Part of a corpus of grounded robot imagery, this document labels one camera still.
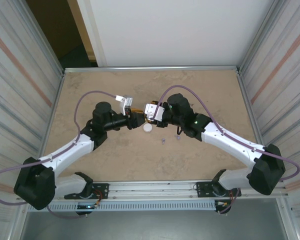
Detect beige door jamb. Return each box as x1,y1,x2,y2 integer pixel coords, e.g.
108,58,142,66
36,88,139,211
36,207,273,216
66,0,99,61

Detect aluminium table frame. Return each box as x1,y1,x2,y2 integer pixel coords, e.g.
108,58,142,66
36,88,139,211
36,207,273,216
34,65,275,181

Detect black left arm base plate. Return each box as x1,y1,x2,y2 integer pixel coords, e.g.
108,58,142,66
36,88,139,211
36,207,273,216
64,183,110,200

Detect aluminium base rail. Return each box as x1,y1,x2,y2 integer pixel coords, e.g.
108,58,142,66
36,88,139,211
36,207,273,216
56,180,288,201

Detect red orange base wires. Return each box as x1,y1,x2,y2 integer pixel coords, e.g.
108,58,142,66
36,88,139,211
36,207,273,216
92,189,104,209
218,190,241,209

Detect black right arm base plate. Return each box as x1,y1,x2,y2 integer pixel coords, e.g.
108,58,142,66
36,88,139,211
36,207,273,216
193,181,241,200

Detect white slotted cable duct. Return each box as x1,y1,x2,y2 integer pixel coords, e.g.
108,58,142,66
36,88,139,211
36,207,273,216
27,199,217,212

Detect aluminium corner post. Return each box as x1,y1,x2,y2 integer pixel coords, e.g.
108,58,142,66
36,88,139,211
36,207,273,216
236,0,288,76
13,0,66,77

